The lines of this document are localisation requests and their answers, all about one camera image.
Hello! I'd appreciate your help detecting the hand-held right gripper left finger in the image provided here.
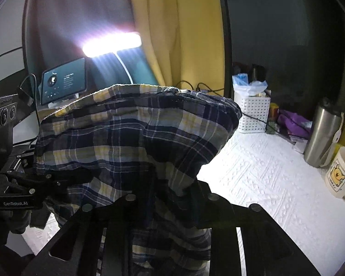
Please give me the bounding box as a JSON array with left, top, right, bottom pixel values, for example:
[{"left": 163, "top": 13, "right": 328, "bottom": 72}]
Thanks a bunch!
[{"left": 23, "top": 193, "right": 140, "bottom": 276}]

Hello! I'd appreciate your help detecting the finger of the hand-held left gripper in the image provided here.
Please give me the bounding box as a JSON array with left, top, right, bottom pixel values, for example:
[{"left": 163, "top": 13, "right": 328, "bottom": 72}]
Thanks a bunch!
[
  {"left": 8, "top": 168, "right": 94, "bottom": 186},
  {"left": 17, "top": 182, "right": 72, "bottom": 198}
]

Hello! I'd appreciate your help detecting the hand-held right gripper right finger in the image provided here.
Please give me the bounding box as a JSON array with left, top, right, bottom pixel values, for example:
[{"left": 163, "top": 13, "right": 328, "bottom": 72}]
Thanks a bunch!
[{"left": 194, "top": 180, "right": 321, "bottom": 276}]

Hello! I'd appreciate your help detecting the plaid shirt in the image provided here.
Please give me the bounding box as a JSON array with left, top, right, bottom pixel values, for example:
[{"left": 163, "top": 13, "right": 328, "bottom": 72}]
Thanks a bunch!
[{"left": 34, "top": 83, "right": 243, "bottom": 276}]

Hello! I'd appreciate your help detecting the white textured tablecloth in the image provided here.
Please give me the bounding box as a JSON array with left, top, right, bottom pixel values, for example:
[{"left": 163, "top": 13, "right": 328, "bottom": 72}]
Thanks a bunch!
[{"left": 21, "top": 126, "right": 345, "bottom": 276}]

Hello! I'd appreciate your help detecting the tablet with teal screen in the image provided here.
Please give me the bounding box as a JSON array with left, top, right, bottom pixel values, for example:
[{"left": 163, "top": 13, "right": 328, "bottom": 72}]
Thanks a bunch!
[{"left": 40, "top": 57, "right": 89, "bottom": 106}]

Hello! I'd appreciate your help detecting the white paper packet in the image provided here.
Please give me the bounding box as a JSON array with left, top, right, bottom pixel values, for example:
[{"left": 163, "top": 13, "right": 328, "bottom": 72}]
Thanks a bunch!
[{"left": 287, "top": 134, "right": 309, "bottom": 153}]

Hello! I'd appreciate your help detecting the white perforated basket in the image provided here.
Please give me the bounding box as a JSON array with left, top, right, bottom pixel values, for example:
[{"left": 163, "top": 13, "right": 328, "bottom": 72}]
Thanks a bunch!
[{"left": 234, "top": 90, "right": 271, "bottom": 133}]

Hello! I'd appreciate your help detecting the purple cloth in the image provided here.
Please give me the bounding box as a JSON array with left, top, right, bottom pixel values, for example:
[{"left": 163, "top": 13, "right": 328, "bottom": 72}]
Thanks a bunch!
[{"left": 277, "top": 109, "right": 314, "bottom": 140}]

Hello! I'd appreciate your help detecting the cream mug with bear print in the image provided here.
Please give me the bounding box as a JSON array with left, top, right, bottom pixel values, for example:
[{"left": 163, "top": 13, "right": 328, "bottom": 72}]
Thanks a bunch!
[{"left": 324, "top": 146, "right": 345, "bottom": 206}]

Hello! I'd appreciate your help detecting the stainless steel tumbler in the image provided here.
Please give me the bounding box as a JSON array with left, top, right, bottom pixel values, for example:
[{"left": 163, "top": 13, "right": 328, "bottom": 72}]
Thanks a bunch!
[{"left": 303, "top": 98, "right": 345, "bottom": 169}]

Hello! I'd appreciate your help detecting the clear blue plastic bag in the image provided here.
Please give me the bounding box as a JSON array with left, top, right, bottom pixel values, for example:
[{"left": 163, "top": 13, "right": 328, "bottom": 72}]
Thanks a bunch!
[{"left": 232, "top": 73, "right": 268, "bottom": 97}]

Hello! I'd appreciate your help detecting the white desk lamp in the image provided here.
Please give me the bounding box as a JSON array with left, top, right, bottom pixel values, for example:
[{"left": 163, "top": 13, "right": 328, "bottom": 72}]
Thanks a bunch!
[{"left": 82, "top": 32, "right": 142, "bottom": 87}]

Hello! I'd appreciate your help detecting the yellow curtain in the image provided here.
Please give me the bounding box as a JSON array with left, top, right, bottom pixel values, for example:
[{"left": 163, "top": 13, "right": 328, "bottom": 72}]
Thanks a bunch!
[{"left": 128, "top": 0, "right": 227, "bottom": 97}]

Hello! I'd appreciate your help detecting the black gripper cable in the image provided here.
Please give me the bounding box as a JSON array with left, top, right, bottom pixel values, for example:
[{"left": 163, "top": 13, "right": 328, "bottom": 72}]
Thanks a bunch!
[{"left": 17, "top": 73, "right": 38, "bottom": 108}]

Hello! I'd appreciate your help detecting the black cable across basket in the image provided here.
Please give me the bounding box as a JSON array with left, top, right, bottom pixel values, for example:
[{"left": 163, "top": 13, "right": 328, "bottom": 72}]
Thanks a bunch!
[{"left": 241, "top": 113, "right": 269, "bottom": 125}]

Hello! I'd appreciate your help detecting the black upright post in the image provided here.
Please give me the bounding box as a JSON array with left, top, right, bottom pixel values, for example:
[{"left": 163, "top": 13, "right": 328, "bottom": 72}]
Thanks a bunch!
[{"left": 215, "top": 0, "right": 235, "bottom": 98}]

